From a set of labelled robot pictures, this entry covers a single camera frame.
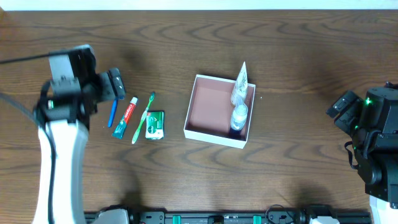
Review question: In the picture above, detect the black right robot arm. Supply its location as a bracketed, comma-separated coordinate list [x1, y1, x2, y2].
[326, 82, 397, 209]

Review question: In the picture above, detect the blue disposable razor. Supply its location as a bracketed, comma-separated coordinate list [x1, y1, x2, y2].
[108, 98, 118, 128]

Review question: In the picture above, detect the blue Dettol foam bottle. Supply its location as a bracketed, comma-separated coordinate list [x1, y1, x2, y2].
[229, 96, 248, 139]

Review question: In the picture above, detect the white cardboard box pink interior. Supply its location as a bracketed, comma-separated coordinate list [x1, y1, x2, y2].
[183, 75, 256, 149]

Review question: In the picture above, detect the green Dettol soap bar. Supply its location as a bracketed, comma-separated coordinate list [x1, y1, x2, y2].
[146, 111, 164, 140]

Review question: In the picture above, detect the white lotion tube gold cap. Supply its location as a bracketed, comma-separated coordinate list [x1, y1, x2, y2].
[231, 62, 248, 105]

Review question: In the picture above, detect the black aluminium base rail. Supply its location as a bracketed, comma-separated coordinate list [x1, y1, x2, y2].
[85, 205, 372, 224]

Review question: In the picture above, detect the Colgate toothpaste tube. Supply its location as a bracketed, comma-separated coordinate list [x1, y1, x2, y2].
[112, 97, 138, 139]

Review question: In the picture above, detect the green white Colgate toothbrush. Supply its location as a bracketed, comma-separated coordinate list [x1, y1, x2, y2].
[131, 91, 155, 144]

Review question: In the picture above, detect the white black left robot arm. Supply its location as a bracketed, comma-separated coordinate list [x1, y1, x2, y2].
[33, 44, 126, 223]

